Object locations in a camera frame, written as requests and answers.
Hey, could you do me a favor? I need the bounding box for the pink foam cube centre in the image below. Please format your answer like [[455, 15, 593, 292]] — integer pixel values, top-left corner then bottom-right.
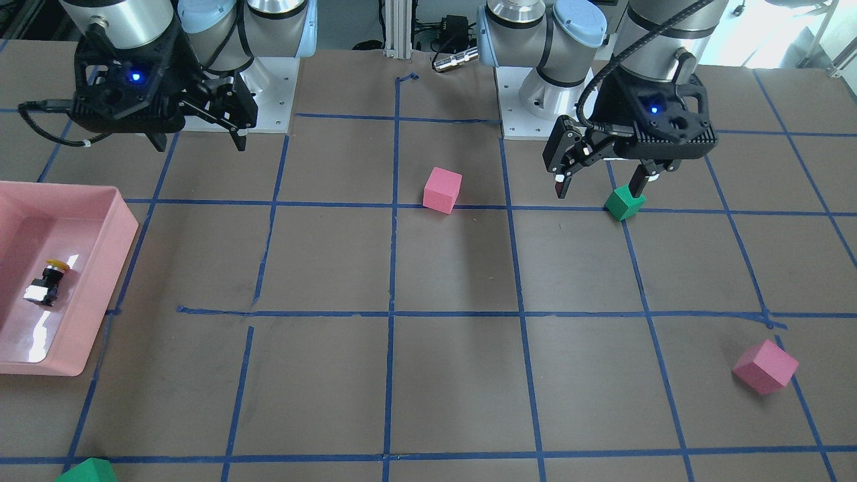
[[422, 167, 463, 216]]

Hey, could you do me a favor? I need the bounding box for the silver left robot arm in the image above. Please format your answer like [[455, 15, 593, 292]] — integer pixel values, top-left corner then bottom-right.
[[477, 1, 726, 198]]

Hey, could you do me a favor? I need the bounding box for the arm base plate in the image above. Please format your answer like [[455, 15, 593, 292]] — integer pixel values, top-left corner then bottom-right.
[[495, 66, 594, 141], [179, 56, 301, 133]]

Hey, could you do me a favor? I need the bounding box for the black power adapter background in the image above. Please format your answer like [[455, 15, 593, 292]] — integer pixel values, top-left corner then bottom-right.
[[432, 15, 469, 53]]

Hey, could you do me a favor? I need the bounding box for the aluminium frame post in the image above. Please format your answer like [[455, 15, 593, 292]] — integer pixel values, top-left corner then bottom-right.
[[382, 0, 415, 61]]

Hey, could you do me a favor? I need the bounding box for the silver metal cylinder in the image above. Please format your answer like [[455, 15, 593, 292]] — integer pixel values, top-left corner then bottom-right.
[[432, 47, 479, 73]]

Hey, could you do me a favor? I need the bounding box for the pink foam cube far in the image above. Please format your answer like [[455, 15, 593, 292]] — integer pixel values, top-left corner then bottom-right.
[[731, 339, 799, 396]]

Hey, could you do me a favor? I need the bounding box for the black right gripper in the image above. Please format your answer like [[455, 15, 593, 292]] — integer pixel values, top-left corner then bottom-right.
[[70, 19, 258, 153]]

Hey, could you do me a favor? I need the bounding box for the pink foam cube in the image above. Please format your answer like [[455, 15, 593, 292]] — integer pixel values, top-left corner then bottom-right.
[[731, 339, 799, 396], [422, 167, 463, 216]]

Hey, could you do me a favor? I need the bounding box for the green foam cube corner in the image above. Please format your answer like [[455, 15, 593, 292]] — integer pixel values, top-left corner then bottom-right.
[[55, 458, 118, 482]]

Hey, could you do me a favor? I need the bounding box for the yellow push button switch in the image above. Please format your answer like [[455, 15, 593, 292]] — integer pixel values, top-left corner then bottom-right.
[[23, 258, 71, 306]]

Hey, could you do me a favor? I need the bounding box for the green foam cube near arm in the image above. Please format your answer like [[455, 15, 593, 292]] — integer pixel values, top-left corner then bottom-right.
[[604, 184, 647, 222]]

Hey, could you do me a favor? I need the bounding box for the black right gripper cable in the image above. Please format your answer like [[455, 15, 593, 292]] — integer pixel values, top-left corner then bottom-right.
[[17, 99, 114, 148]]

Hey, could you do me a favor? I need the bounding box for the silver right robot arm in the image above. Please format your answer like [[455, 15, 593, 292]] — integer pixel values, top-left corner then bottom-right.
[[61, 1, 318, 151]]

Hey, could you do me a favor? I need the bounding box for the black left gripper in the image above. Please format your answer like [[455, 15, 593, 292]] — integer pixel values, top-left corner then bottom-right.
[[544, 51, 718, 199]]

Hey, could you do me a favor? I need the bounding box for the pink plastic bin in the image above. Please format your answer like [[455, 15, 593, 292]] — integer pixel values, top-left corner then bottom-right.
[[1, 182, 138, 376]]

